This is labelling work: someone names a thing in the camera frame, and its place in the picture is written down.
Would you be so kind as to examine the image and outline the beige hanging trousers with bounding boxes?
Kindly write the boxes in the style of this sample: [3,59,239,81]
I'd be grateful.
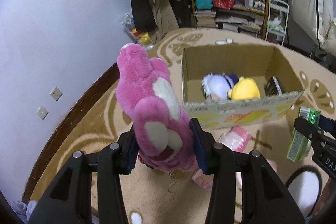
[150,0,179,44]

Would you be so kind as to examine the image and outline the pink wrapped plush packet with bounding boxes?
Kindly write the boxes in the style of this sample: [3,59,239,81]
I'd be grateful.
[217,126,252,152]

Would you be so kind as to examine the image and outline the upper wall socket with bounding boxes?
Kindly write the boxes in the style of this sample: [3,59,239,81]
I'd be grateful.
[50,87,63,101]

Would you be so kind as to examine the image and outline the lower wall socket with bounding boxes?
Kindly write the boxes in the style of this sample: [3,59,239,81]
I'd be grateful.
[37,106,49,120]

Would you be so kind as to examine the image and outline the open cardboard box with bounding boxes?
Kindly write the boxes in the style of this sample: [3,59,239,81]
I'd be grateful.
[182,44,305,128]

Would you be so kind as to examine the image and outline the black white fluffy slipper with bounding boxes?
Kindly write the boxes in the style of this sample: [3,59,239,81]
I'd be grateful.
[285,165,322,218]

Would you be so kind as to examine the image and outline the pink strawberry bear plush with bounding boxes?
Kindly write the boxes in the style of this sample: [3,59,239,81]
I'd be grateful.
[116,43,196,172]

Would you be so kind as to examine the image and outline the black card pack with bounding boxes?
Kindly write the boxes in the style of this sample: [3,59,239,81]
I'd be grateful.
[264,76,282,96]

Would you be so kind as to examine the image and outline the pink swirl roll pillow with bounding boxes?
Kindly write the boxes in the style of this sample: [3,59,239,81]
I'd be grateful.
[191,157,279,192]

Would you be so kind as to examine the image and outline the stack of books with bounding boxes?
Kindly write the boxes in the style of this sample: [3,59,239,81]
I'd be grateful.
[195,10,218,28]

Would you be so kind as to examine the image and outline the white-haired plush doll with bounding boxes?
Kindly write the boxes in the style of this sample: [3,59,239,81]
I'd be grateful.
[201,73,239,101]

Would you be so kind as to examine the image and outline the wall socket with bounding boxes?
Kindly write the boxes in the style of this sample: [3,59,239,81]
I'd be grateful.
[37,106,49,120]
[50,87,63,101]

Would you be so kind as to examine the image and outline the yellow plush toy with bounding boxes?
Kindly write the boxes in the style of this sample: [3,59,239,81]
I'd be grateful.
[227,77,261,101]

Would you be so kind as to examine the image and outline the green tissue pack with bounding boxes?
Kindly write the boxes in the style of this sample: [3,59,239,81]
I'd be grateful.
[286,106,321,162]

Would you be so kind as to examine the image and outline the plastic bag with toys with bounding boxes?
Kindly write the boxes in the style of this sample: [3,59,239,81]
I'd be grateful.
[121,13,154,50]

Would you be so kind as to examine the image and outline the white metal cart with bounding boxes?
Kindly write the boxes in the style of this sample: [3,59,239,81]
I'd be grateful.
[265,0,289,46]

